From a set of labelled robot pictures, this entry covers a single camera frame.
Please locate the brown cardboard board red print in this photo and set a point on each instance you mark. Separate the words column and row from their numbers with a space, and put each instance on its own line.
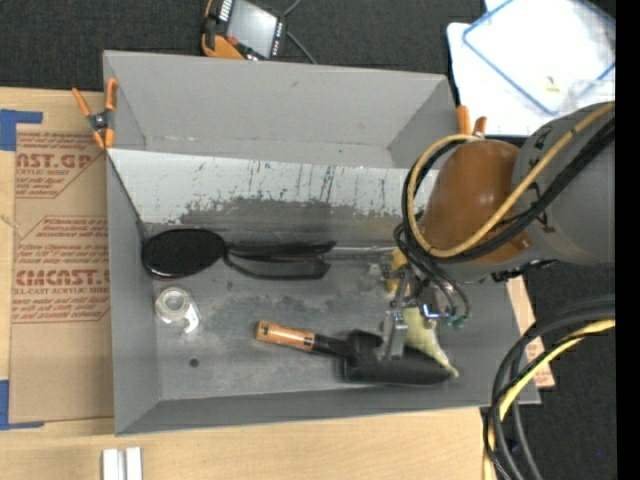
column 60, row 358

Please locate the clear glass jar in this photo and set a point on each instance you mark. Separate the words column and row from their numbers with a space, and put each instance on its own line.
column 172, row 307

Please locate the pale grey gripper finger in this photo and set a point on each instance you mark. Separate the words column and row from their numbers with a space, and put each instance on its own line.
column 389, row 338
column 400, row 338

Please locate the grey metal bin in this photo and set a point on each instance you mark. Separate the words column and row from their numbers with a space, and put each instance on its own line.
column 280, row 308

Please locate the pale yellow-green cone shape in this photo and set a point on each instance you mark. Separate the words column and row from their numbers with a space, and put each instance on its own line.
column 422, row 335

